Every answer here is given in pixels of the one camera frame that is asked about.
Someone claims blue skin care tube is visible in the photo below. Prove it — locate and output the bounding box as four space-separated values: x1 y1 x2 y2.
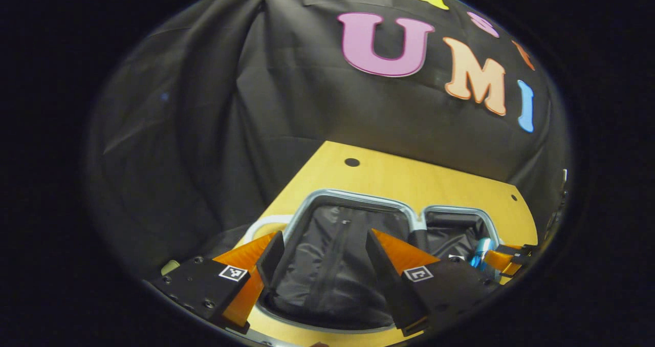
470 237 496 272

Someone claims black backdrop cloth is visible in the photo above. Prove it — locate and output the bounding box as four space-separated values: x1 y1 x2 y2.
84 0 571 281

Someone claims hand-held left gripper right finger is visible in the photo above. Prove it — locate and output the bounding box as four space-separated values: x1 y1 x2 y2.
365 228 505 337

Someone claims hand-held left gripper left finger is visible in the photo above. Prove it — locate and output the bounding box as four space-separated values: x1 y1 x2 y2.
148 230 286 335

